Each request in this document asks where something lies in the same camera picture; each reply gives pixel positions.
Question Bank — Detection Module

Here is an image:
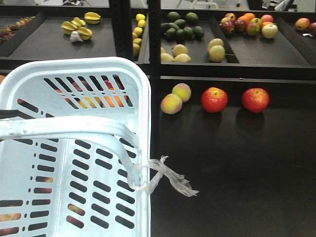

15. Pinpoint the red apple middle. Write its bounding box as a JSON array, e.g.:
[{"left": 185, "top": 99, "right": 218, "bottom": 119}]
[{"left": 201, "top": 87, "right": 228, "bottom": 113}]

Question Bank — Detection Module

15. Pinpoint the red apple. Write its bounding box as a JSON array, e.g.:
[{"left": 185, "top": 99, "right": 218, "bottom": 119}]
[
  {"left": 201, "top": 87, "right": 228, "bottom": 113},
  {"left": 241, "top": 88, "right": 270, "bottom": 114}
]

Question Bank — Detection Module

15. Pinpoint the black wooden produce stand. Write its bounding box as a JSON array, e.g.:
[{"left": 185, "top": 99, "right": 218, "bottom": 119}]
[{"left": 0, "top": 1, "right": 316, "bottom": 237}]

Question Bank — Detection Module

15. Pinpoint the clear plastic strip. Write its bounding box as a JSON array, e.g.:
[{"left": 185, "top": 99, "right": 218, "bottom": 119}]
[{"left": 127, "top": 156, "right": 199, "bottom": 197}]

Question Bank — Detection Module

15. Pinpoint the light blue plastic basket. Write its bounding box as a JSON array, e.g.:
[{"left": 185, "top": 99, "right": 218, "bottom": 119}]
[{"left": 0, "top": 57, "right": 151, "bottom": 237}]

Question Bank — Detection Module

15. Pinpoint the yellow starfruit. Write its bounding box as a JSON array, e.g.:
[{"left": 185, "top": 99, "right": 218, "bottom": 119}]
[{"left": 84, "top": 12, "right": 101, "bottom": 24}]

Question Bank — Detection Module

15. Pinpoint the white garlic bulb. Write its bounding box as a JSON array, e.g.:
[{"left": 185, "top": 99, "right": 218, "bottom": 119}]
[{"left": 70, "top": 31, "right": 83, "bottom": 43}]

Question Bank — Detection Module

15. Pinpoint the red apple right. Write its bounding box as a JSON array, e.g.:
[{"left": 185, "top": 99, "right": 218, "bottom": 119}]
[{"left": 241, "top": 88, "right": 270, "bottom": 114}]

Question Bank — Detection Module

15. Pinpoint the pale peach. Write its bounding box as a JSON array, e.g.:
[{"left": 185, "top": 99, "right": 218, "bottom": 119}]
[
  {"left": 160, "top": 93, "right": 183, "bottom": 115},
  {"left": 171, "top": 83, "right": 192, "bottom": 103}
]

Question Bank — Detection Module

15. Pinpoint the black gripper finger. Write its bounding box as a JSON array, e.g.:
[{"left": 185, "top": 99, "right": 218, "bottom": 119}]
[{"left": 0, "top": 110, "right": 20, "bottom": 119}]

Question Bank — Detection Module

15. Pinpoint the pale peach front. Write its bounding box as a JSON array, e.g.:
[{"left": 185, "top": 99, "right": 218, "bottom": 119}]
[{"left": 160, "top": 93, "right": 183, "bottom": 115}]

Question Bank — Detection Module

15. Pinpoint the pale peach back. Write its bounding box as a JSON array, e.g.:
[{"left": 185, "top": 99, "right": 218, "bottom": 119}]
[{"left": 171, "top": 83, "right": 192, "bottom": 103}]

